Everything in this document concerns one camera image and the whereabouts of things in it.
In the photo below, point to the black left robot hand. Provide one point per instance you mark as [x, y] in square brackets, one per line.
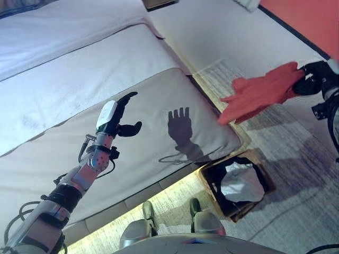
[108, 116]

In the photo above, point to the brown wooden nightstand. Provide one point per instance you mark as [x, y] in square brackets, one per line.
[159, 4]

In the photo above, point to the white curtain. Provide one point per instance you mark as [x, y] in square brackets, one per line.
[247, 4]

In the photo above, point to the grey striped rug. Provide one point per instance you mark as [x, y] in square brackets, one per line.
[291, 164]

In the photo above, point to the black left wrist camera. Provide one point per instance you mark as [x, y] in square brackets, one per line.
[115, 152]

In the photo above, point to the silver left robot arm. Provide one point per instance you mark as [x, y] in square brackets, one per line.
[79, 174]

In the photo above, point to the white garment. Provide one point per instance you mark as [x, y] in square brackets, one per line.
[241, 185]

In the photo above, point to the grey robot torso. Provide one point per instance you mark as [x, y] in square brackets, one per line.
[196, 244]

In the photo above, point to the black garment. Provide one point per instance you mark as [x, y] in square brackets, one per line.
[214, 180]

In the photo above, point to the right robot leg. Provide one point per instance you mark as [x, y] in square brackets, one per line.
[206, 222]

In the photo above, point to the red garment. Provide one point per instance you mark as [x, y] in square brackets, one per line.
[259, 92]

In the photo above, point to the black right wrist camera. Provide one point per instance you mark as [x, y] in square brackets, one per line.
[320, 111]

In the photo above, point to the beige bed runner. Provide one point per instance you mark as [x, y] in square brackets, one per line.
[148, 148]

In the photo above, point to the upholstered bed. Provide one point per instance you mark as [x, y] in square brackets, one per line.
[79, 92]

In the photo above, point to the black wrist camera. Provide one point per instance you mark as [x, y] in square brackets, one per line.
[320, 111]
[115, 152]

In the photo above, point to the wooden laundry basket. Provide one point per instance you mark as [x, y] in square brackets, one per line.
[267, 177]

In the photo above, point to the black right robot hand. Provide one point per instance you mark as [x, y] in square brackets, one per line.
[320, 76]

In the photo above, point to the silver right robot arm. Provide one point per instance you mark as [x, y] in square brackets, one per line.
[335, 119]

